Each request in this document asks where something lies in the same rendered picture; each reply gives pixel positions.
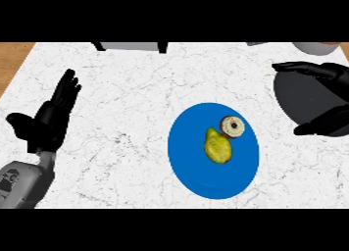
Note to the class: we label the small grey flat object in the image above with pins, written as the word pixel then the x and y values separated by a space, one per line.
pixel 256 43

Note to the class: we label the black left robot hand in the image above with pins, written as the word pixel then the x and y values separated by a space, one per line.
pixel 50 117

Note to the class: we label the blue oval plate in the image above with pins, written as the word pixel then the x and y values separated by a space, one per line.
pixel 213 151

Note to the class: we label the brown and cream cupcake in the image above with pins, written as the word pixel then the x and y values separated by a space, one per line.
pixel 232 126

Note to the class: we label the grey round pot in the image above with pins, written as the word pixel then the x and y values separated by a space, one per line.
pixel 316 47

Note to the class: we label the yellow-green pear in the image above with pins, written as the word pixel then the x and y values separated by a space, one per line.
pixel 217 148

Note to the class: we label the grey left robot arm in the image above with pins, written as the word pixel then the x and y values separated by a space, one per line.
pixel 16 183

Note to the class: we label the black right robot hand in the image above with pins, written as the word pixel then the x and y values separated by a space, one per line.
pixel 337 98

